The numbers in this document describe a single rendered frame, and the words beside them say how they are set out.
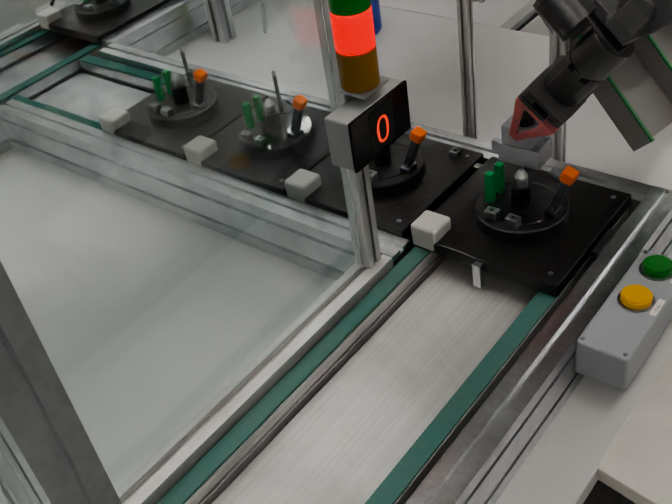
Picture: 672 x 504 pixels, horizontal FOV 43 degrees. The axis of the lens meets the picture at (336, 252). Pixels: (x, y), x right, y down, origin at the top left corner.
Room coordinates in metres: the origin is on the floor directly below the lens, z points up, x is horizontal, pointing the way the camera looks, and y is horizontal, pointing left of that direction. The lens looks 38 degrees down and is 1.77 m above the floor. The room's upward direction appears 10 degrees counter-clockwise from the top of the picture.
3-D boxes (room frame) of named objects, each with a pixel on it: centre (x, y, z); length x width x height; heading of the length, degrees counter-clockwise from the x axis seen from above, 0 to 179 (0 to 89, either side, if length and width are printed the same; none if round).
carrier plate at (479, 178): (1.01, -0.28, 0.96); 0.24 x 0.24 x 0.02; 46
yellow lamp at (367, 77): (0.96, -0.07, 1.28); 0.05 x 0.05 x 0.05
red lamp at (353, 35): (0.96, -0.07, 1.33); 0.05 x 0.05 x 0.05
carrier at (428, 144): (1.19, -0.10, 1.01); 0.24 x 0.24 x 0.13; 46
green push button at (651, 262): (0.85, -0.43, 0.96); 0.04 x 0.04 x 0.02
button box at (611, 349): (0.80, -0.38, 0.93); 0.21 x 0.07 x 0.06; 136
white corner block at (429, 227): (1.01, -0.15, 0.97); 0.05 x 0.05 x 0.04; 46
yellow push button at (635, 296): (0.80, -0.38, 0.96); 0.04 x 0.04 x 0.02
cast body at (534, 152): (1.02, -0.28, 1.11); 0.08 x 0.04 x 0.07; 46
